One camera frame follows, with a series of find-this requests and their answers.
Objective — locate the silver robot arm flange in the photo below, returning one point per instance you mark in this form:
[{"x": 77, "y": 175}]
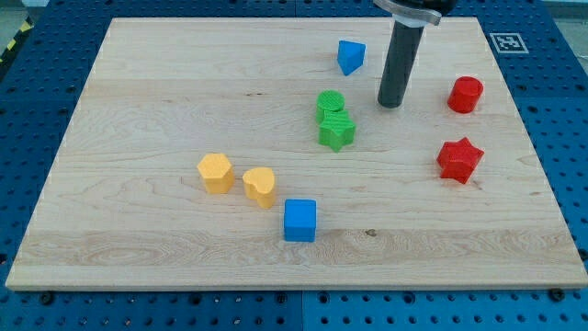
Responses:
[{"x": 417, "y": 13}]

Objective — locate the green star block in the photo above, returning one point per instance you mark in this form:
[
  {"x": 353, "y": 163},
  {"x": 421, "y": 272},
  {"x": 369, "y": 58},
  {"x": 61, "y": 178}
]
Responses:
[{"x": 336, "y": 130}]

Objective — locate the red star block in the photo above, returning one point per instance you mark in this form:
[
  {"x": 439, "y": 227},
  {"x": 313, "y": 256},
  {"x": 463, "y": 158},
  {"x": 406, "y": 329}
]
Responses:
[{"x": 459, "y": 159}]

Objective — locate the yellow heart block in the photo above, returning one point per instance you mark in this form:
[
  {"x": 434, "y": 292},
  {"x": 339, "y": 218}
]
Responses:
[{"x": 260, "y": 185}]

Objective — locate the blue cube block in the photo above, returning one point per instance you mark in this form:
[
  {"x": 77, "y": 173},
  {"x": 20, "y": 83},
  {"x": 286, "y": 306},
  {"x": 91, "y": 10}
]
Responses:
[{"x": 300, "y": 220}]

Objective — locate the green cylinder block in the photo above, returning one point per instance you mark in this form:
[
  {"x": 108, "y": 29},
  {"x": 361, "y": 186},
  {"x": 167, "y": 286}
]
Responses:
[{"x": 328, "y": 101}]

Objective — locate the yellow hexagon block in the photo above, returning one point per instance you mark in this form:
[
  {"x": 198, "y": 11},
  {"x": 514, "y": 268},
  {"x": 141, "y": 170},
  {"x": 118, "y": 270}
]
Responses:
[{"x": 216, "y": 172}]

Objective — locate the wooden board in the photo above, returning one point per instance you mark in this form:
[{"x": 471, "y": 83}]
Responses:
[{"x": 124, "y": 207}]

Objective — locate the blue triangle block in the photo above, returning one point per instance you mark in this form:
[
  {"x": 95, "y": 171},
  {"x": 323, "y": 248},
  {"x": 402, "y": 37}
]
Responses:
[{"x": 350, "y": 56}]

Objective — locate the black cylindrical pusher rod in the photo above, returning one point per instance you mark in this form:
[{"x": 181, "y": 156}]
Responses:
[{"x": 404, "y": 44}]

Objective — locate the red cylinder block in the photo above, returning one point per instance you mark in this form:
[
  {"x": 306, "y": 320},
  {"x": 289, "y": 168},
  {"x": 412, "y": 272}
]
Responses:
[{"x": 465, "y": 94}]

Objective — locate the white fiducial marker tag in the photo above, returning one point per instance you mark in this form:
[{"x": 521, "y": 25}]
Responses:
[{"x": 508, "y": 43}]

